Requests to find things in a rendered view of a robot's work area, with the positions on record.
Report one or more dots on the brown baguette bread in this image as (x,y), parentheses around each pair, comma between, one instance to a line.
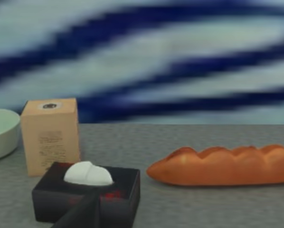
(222,166)

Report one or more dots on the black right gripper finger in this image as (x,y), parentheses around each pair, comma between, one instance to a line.
(79,212)

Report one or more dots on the black tissue box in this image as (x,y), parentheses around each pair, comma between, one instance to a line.
(123,202)

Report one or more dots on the white tissue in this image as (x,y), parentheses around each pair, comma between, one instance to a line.
(88,173)

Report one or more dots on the pale green bowl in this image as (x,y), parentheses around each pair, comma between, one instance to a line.
(2,135)

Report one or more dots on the tan cardboard box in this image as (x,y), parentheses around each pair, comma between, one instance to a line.
(50,137)

